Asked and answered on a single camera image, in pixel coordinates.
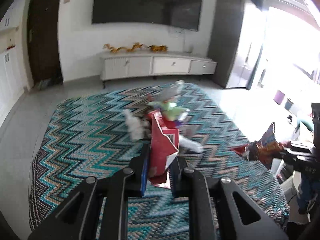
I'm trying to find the black wall television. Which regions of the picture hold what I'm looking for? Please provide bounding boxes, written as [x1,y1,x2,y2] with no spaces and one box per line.
[92,0,202,31]

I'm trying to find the golden tiger figurine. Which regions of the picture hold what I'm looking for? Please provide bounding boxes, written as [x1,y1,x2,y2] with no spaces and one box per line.
[148,45,168,53]

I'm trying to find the zigzag teal knitted blanket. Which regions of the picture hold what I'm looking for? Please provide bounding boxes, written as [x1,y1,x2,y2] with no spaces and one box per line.
[29,83,290,239]

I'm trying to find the purple stool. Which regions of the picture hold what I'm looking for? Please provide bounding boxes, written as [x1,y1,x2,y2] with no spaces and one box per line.
[273,90,285,105]

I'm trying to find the green paper wrapper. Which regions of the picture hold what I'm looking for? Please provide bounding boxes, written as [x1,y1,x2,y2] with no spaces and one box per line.
[147,101,190,121]

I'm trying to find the dark brown entrance door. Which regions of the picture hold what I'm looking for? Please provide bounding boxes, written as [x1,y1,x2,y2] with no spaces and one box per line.
[27,0,62,84]

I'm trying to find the white TV cabinet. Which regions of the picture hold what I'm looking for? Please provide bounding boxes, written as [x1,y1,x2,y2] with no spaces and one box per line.
[100,51,217,84]

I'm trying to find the grey tall wardrobe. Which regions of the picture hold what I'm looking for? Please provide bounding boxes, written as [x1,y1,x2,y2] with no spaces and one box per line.
[207,0,246,88]

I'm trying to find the white shoe cabinet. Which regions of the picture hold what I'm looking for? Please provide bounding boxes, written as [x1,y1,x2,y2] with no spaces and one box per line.
[1,10,26,122]

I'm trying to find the golden dragon figurine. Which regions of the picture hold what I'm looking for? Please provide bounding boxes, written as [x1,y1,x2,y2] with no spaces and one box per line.
[103,42,145,54]

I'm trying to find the white crumpled tissue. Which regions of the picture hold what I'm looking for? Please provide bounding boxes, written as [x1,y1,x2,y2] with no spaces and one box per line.
[123,109,151,141]

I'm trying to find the pink red paper box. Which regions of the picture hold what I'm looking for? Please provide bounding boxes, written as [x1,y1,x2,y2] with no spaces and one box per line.
[148,110,179,189]

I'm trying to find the orange red snack bag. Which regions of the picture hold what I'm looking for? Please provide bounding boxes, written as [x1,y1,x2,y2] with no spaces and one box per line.
[232,122,291,170]

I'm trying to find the shoes by door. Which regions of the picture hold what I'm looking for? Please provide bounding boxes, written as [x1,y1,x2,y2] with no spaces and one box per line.
[35,77,63,90]

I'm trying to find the clear plastic bag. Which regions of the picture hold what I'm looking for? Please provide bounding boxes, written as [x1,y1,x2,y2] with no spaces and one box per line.
[158,80,184,101]

